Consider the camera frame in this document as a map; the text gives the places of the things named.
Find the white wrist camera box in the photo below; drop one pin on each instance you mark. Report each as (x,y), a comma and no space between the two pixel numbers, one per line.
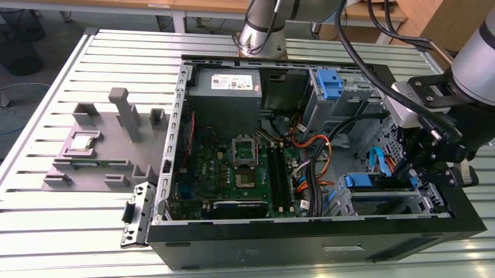
(404,113)

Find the CPU socket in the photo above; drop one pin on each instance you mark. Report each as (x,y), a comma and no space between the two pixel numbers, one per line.
(245,180)

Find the wooden cabinet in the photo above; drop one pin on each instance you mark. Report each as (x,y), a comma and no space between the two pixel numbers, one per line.
(436,17)

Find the black graphics card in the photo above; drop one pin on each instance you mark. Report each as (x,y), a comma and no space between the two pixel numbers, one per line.
(239,210)

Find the silver CPU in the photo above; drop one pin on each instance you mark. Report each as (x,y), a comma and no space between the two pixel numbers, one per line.
(81,142)

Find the blue plastic drive latch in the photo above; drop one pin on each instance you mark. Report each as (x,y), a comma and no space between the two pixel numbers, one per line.
(328,84)

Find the black RAM slot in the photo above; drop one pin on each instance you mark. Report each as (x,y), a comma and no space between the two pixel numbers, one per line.
(276,179)

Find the grey parts rack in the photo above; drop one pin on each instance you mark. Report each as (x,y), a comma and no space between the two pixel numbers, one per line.
(116,159)

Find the grey card retention bracket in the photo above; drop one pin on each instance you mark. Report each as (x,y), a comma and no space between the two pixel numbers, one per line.
(143,202)

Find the green motherboard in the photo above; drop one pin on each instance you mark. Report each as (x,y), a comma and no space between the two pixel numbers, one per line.
(208,173)

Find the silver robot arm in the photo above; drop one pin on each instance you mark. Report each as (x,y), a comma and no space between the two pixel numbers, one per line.
(475,58)

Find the grey metal drive cage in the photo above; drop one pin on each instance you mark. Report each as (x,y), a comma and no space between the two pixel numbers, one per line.
(320,116)

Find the black PC case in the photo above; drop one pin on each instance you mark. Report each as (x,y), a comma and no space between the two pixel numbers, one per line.
(271,246)

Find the grey power supply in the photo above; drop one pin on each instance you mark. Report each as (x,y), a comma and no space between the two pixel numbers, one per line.
(224,116)

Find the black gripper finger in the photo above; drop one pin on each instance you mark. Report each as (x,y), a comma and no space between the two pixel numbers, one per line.
(411,162)
(440,176)

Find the green RAM stick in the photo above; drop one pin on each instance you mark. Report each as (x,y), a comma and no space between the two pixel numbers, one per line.
(91,164)

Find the wooden top desk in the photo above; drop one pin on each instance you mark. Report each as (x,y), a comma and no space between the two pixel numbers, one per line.
(116,4)
(357,11)

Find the black bin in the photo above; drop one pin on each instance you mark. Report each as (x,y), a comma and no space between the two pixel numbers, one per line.
(23,60)

